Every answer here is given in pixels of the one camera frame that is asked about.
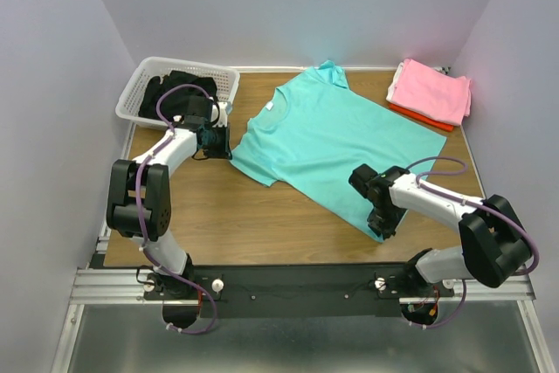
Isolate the teal t shirt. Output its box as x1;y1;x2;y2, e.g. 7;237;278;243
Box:
231;61;446;242

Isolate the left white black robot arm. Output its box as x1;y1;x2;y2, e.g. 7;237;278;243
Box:
107;96;231;299

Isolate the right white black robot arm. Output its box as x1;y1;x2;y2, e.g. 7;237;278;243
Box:
349;164;539;296

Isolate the black t shirt in basket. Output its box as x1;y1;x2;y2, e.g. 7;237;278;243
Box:
138;71;217;121

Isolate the white plastic laundry basket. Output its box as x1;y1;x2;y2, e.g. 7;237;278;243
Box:
115;57;240;129

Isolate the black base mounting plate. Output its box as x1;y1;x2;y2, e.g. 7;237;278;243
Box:
144;262;454;319

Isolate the folded orange t shirt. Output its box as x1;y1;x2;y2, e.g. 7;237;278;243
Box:
389;103;454;132

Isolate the folded pink t shirt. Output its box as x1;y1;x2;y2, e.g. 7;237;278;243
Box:
386;59;472;127

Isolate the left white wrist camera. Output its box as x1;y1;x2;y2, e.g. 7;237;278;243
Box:
211;101;232;127

